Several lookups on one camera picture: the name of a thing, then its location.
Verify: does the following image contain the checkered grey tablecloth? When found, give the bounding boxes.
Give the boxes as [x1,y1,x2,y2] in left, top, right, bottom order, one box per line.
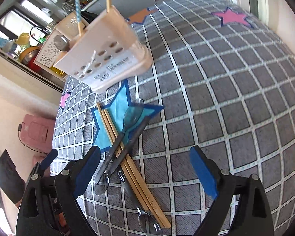
[51,0,295,235]

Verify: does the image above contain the black handled clear spoon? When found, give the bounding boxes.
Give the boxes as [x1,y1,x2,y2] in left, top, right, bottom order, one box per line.
[95,98,144,184]
[94,116,151,195]

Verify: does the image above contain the beige utensil holder caddy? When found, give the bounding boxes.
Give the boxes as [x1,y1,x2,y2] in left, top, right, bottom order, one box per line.
[55,6,153,93]

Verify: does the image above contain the blue patterned wooden chopstick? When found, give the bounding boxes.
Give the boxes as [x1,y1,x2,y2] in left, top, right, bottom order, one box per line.
[75,0,83,36]

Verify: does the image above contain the yellow bowl stack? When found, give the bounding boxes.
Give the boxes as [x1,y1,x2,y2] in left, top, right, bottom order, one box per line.
[19,46,40,65]

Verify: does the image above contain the beige plastic storage cart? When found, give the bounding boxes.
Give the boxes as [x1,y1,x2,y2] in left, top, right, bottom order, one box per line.
[34,12,89,71]

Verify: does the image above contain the pink folding stool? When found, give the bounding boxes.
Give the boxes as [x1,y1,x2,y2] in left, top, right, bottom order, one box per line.
[18,114,55,153]

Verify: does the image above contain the black hanging bag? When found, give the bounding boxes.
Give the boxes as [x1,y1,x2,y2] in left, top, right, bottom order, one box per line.
[81,11,98,23]

